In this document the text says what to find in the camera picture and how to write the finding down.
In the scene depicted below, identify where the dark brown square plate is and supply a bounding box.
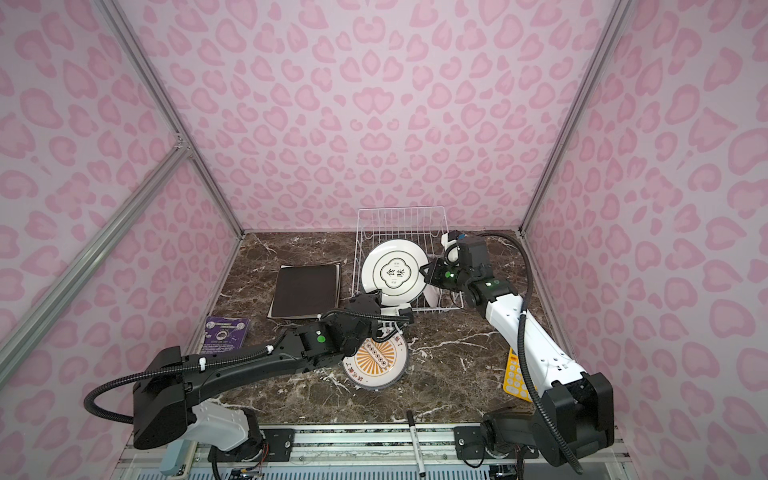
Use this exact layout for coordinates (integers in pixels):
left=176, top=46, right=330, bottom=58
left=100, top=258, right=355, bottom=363
left=271, top=263, right=341, bottom=319

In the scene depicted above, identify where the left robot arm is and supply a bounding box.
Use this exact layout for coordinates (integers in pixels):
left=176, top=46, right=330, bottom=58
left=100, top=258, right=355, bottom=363
left=133, top=293, right=414, bottom=450

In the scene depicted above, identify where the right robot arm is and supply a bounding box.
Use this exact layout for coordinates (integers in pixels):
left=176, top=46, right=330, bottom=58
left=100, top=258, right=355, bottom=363
left=420, top=231, right=615, bottom=475

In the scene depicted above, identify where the yellow calculator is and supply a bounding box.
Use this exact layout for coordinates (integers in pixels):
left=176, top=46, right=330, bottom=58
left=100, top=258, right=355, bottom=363
left=503, top=348, right=532, bottom=403

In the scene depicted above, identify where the black marker pen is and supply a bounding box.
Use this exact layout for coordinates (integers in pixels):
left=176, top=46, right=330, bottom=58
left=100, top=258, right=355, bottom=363
left=406, top=410, right=427, bottom=479

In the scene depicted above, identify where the purple book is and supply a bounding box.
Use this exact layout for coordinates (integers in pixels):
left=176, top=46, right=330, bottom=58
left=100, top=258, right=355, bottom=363
left=200, top=316, right=250, bottom=354

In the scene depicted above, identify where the white wire dish rack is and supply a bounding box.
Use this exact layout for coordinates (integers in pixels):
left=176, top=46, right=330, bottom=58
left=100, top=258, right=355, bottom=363
left=351, top=206, right=464, bottom=312

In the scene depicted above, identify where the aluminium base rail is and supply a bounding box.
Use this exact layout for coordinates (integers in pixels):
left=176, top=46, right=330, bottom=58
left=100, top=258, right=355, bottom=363
left=110, top=421, right=637, bottom=480

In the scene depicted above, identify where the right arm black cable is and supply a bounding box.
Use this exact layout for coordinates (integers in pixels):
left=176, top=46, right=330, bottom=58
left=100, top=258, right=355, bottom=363
left=473, top=231, right=584, bottom=475

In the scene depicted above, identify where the grey box on rail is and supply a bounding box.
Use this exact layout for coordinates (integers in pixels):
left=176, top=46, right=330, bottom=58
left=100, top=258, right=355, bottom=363
left=158, top=440, right=195, bottom=479

